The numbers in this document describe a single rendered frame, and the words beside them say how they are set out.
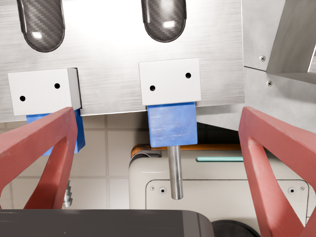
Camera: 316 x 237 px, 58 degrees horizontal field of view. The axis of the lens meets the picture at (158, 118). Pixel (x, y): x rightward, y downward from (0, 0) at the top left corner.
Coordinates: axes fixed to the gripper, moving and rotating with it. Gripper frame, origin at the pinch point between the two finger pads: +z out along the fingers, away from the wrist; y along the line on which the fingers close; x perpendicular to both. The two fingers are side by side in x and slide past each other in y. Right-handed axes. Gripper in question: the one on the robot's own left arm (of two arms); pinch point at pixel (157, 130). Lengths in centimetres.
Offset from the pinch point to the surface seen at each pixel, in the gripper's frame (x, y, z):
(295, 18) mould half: 0.4, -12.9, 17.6
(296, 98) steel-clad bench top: 9.2, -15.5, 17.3
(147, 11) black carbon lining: -0.5, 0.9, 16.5
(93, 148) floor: 69, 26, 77
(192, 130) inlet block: 8.1, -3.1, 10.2
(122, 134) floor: 64, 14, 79
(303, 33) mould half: 0.8, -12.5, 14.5
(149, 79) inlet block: 3.5, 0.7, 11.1
